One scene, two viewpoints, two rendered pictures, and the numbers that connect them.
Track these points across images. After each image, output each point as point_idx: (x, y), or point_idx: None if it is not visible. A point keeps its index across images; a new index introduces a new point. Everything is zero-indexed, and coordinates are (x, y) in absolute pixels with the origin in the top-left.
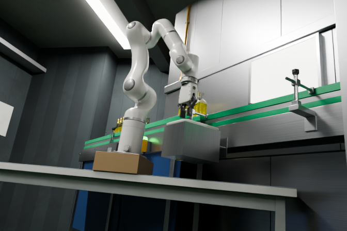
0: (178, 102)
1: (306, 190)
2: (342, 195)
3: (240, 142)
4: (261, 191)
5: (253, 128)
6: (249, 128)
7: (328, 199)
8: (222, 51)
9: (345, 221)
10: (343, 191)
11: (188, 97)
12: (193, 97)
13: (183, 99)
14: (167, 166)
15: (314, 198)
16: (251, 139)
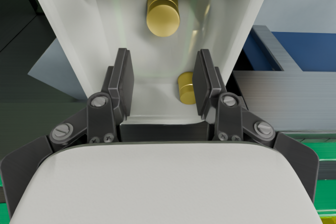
0: (277, 154)
1: (56, 100)
2: (15, 97)
3: (72, 110)
4: (50, 45)
5: (20, 137)
6: (33, 138)
7: (34, 93)
8: None
9: (26, 78)
10: (11, 100)
11: (49, 196)
12: (11, 204)
13: (175, 182)
14: (299, 51)
15: (50, 93)
16: (38, 112)
